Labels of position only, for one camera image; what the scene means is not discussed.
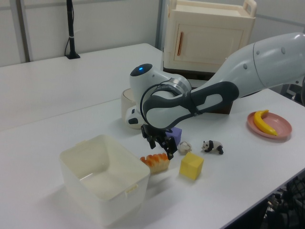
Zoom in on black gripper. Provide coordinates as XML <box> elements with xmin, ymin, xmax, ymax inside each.
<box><xmin>141</xmin><ymin>123</ymin><xmax>178</xmax><ymax>160</ymax></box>

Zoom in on toy bread loaf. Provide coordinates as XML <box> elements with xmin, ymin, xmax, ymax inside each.
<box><xmin>140</xmin><ymin>153</ymin><xmax>171</xmax><ymax>173</ymax></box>

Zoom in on white plastic basket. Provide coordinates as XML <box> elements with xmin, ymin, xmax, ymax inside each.
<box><xmin>59</xmin><ymin>134</ymin><xmax>152</xmax><ymax>227</ymax></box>

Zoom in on purple foam cube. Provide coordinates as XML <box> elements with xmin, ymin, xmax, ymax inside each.
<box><xmin>166</xmin><ymin>127</ymin><xmax>183</xmax><ymax>147</ymax></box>

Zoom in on yellow foam cube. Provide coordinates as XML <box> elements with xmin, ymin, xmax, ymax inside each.
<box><xmin>180</xmin><ymin>152</ymin><xmax>205</xmax><ymax>180</ymax></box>

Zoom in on cream lidded trash can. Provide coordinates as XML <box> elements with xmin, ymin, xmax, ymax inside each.
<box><xmin>121</xmin><ymin>88</ymin><xmax>143</xmax><ymax>130</ymax></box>

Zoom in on toy panda figure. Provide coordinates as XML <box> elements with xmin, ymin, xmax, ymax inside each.
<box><xmin>201</xmin><ymin>140</ymin><xmax>224</xmax><ymax>155</ymax></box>

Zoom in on brown drawer box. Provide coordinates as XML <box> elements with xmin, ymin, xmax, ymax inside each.
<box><xmin>163</xmin><ymin>67</ymin><xmax>234</xmax><ymax>115</ymax></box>

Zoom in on yellow toy banana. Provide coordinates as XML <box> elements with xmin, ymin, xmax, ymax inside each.
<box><xmin>253</xmin><ymin>109</ymin><xmax>278</xmax><ymax>136</ymax></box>

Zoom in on cream wooden cabinet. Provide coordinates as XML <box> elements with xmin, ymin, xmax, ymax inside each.
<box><xmin>163</xmin><ymin>0</ymin><xmax>257</xmax><ymax>75</ymax></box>

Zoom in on pink plate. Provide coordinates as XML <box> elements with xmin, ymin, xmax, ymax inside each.
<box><xmin>246</xmin><ymin>111</ymin><xmax>293</xmax><ymax>139</ymax></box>

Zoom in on black chair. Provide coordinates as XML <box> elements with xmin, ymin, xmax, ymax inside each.
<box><xmin>262</xmin><ymin>167</ymin><xmax>305</xmax><ymax>229</ymax></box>

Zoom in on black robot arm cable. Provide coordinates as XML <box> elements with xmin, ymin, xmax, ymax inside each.
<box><xmin>140</xmin><ymin>82</ymin><xmax>200</xmax><ymax>129</ymax></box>

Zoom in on black cable along pole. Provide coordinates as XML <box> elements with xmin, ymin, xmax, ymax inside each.
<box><xmin>64</xmin><ymin>35</ymin><xmax>72</xmax><ymax>57</ymax></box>

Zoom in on black camera pole stand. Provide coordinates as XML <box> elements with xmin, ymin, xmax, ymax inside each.
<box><xmin>65</xmin><ymin>0</ymin><xmax>81</xmax><ymax>60</ymax></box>

